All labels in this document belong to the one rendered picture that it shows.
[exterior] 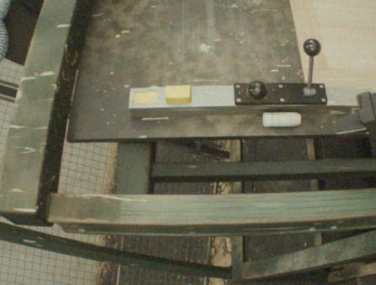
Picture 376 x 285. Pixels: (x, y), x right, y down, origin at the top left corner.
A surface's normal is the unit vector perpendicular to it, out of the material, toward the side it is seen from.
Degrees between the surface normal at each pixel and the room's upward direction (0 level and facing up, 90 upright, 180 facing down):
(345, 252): 0
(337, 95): 52
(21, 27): 90
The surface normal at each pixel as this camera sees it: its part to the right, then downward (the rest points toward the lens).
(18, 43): 0.54, -0.35
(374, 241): -0.84, -0.25
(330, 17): -0.08, -0.43
